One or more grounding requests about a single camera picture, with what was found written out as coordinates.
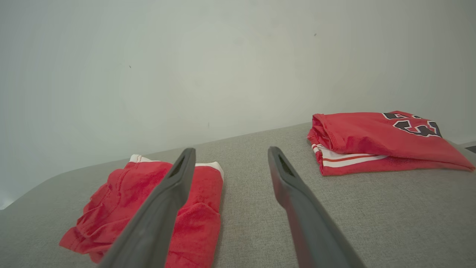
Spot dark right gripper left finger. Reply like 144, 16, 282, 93
96, 147, 197, 268

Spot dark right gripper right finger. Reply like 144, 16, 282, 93
267, 146, 367, 268

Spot red shorts with white stripes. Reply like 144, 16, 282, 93
59, 154, 225, 268

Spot red jersey with white sleeves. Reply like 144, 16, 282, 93
306, 111, 476, 177

